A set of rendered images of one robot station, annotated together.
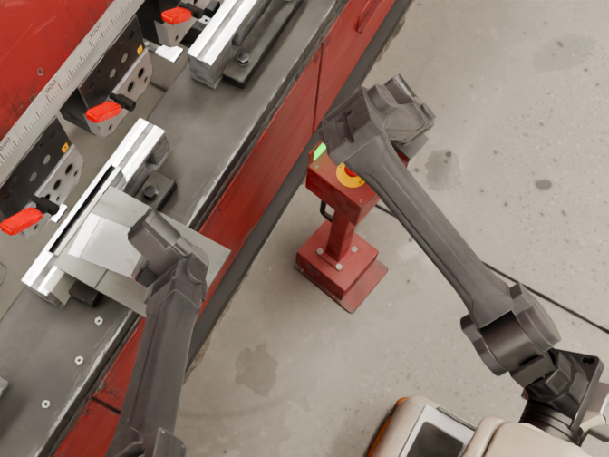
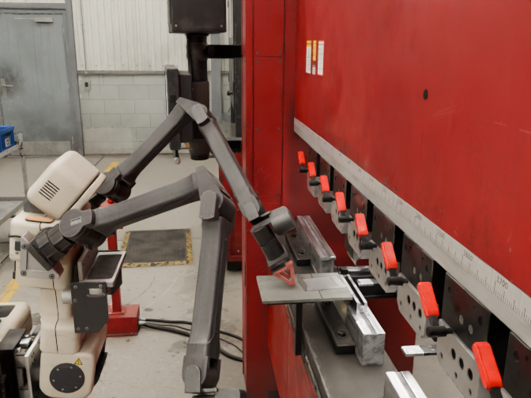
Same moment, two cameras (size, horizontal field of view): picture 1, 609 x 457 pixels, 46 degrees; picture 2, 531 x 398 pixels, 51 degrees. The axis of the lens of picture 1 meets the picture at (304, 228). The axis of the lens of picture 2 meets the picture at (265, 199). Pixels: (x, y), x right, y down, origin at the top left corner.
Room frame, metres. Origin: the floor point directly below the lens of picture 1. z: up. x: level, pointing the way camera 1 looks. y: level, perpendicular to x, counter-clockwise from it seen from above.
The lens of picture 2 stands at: (1.67, -0.57, 1.71)
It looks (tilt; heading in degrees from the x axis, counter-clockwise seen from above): 16 degrees down; 151
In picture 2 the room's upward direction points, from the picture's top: straight up
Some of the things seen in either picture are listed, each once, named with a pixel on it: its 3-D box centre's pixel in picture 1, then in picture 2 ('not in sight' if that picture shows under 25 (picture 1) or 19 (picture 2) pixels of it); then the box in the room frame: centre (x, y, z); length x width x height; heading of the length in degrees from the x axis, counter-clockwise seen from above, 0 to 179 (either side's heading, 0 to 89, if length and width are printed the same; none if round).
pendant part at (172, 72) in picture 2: not in sight; (178, 104); (-0.88, 0.37, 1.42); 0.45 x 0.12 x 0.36; 162
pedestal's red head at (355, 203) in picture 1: (360, 161); not in sight; (0.75, -0.11, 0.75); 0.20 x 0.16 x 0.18; 146
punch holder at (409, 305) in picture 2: not in sight; (433, 284); (0.96, 0.20, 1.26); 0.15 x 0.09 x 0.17; 158
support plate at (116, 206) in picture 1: (143, 257); (302, 287); (0.38, 0.28, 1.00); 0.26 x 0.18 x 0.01; 68
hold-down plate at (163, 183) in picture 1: (124, 237); (333, 323); (0.45, 0.35, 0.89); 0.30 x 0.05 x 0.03; 158
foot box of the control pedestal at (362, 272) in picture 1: (343, 262); not in sight; (0.73, -0.13, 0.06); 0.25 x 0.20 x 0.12; 56
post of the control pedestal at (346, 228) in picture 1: (344, 218); not in sight; (0.75, -0.11, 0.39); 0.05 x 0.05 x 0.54; 56
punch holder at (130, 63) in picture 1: (98, 70); (371, 221); (0.59, 0.35, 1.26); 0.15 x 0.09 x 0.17; 158
